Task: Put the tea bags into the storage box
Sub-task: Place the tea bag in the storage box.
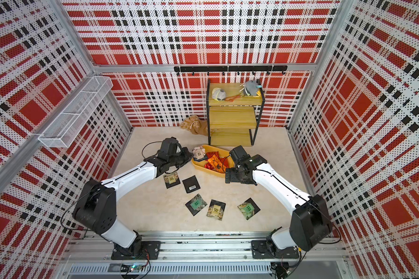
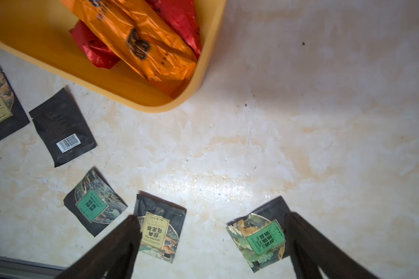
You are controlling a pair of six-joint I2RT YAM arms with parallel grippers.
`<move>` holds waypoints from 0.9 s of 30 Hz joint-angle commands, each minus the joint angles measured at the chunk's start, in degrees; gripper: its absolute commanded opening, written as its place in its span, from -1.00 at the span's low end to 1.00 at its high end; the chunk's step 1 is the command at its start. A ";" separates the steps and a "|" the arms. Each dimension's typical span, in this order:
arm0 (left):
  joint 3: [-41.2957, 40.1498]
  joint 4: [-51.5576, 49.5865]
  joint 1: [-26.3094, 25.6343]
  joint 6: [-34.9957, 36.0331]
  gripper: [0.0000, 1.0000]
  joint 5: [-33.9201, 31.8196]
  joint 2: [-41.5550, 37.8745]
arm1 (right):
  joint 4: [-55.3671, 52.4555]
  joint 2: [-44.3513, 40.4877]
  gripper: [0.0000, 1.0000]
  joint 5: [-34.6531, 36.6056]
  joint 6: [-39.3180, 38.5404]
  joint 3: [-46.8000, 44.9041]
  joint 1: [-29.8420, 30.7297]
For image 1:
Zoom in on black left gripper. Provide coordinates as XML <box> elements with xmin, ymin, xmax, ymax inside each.
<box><xmin>169</xmin><ymin>147</ymin><xmax>194</xmax><ymax>168</ymax></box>

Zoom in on red foil tea bag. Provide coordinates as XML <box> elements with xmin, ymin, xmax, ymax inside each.
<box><xmin>221</xmin><ymin>155</ymin><xmax>230</xmax><ymax>168</ymax></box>

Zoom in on orange foil tea bag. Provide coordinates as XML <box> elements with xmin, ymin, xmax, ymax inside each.
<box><xmin>205</xmin><ymin>157</ymin><xmax>226</xmax><ymax>173</ymax></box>

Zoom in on dark oolong tea bag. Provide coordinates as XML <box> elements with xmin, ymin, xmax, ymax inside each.
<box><xmin>163</xmin><ymin>172</ymin><xmax>181</xmax><ymax>189</ymax></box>

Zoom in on illustrated tea bag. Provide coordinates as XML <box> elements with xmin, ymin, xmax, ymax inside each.
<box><xmin>192</xmin><ymin>145</ymin><xmax>207</xmax><ymax>162</ymax></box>

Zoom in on dark tea bag barcode side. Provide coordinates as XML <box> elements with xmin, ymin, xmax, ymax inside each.
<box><xmin>183</xmin><ymin>176</ymin><xmax>201</xmax><ymax>194</ymax></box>

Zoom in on green yellow tea bag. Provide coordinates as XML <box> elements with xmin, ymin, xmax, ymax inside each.
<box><xmin>237</xmin><ymin>198</ymin><xmax>261</xmax><ymax>220</ymax></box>

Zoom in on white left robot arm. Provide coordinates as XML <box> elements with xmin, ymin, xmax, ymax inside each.
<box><xmin>72</xmin><ymin>137</ymin><xmax>193</xmax><ymax>248</ymax></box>

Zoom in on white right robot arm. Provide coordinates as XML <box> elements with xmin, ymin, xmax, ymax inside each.
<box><xmin>225</xmin><ymin>146</ymin><xmax>332</xmax><ymax>252</ymax></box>

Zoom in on yellow plastic storage box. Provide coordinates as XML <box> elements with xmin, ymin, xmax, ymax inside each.
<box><xmin>192</xmin><ymin>145</ymin><xmax>235</xmax><ymax>178</ymax></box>

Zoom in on yellow label tea bag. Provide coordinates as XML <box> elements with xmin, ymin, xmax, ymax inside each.
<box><xmin>207</xmin><ymin>199</ymin><xmax>226</xmax><ymax>221</ymax></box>

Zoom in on green label tea bag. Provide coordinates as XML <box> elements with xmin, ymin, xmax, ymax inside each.
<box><xmin>185</xmin><ymin>194</ymin><xmax>207</xmax><ymax>216</ymax></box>

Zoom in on orange scissors on shelf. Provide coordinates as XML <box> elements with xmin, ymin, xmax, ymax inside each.
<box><xmin>225</xmin><ymin>94</ymin><xmax>242</xmax><ymax>102</ymax></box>

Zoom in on white toy on shelf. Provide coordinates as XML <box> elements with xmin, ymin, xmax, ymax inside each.
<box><xmin>211</xmin><ymin>87</ymin><xmax>226</xmax><ymax>102</ymax></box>

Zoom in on green circuit board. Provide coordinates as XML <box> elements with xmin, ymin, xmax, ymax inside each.
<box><xmin>120</xmin><ymin>265</ymin><xmax>144</xmax><ymax>273</ymax></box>

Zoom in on wooden black-frame shelf rack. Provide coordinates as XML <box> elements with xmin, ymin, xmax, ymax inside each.
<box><xmin>206</xmin><ymin>81</ymin><xmax>265</xmax><ymax>146</ymax></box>

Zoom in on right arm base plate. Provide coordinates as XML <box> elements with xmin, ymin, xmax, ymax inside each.
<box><xmin>251</xmin><ymin>240</ymin><xmax>299</xmax><ymax>259</ymax></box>

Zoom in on black wall hook rail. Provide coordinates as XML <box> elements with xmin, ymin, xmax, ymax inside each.
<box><xmin>173</xmin><ymin>65</ymin><xmax>288</xmax><ymax>74</ymax></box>

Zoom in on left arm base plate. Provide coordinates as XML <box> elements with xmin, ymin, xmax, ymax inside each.
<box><xmin>111</xmin><ymin>240</ymin><xmax>161</xmax><ymax>260</ymax></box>

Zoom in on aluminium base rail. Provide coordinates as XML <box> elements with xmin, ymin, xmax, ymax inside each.
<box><xmin>55</xmin><ymin>231</ymin><xmax>356</xmax><ymax>279</ymax></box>

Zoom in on white wire mesh basket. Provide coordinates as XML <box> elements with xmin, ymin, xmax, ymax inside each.
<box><xmin>38</xmin><ymin>76</ymin><xmax>112</xmax><ymax>148</ymax></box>

